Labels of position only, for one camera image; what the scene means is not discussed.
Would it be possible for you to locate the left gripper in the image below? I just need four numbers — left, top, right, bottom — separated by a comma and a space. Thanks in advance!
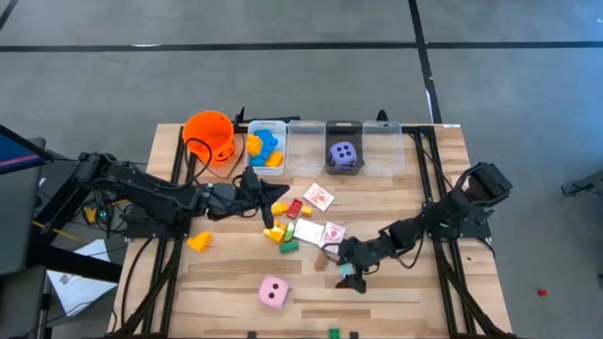
205, 181, 291, 231

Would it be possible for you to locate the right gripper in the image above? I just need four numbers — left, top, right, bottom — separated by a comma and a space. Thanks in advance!
334, 236, 374, 295

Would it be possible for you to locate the red toy block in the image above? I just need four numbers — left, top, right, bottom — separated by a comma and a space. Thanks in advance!
285, 198, 304, 220

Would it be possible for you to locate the white playing card box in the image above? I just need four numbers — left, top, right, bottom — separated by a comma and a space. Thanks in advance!
292, 218, 326, 247

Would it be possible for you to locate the pink foam die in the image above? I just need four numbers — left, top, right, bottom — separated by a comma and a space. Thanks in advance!
257, 275, 292, 311

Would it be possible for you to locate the purple foam die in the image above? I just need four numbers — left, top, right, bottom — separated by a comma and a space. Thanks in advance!
328, 139, 359, 170

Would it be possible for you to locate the large yellow toy block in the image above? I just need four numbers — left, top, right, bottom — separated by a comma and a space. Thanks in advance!
262, 219, 287, 244

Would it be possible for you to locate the orange playing card box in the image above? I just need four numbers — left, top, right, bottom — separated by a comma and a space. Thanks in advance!
302, 182, 336, 213

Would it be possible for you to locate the blue knobby toy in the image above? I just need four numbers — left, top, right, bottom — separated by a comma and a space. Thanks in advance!
252, 129, 280, 168

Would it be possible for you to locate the clear plastic bin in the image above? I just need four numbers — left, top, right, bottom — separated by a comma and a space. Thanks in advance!
285, 120, 327, 178
361, 120, 406, 178

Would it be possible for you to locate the white plastic bin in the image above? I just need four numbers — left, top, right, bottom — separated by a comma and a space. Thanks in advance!
243, 120, 287, 177

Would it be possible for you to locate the yellow wedge toy block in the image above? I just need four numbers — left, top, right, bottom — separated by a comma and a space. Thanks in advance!
187, 231, 213, 252

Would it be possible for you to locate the orange pumpkin bucket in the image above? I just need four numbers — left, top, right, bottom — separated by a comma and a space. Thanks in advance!
182, 109, 236, 167

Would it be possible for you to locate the grey plastic bin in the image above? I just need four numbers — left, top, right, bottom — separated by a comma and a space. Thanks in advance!
324, 120, 366, 176

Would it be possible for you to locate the white paper sheet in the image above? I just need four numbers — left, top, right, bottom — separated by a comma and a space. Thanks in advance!
45, 238, 120, 317

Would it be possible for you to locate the black tripod leg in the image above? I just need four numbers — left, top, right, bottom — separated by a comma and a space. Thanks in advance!
560, 168, 603, 199

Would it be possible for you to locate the black side desk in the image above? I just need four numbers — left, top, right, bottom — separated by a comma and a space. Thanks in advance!
0, 136, 124, 339

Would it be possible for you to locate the monitor with blue screen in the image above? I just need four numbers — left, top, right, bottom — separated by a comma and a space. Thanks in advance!
0, 123, 56, 176

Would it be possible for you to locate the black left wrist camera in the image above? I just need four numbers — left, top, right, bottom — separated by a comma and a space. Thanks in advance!
241, 165, 262, 190

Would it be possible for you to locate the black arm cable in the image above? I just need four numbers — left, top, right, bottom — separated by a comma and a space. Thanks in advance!
182, 136, 246, 189
402, 233, 428, 270

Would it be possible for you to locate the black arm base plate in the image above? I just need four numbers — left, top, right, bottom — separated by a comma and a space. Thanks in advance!
422, 202, 492, 240
122, 202, 193, 240

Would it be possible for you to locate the yellow cable bundle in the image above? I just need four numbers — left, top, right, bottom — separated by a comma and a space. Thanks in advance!
82, 200, 117, 226

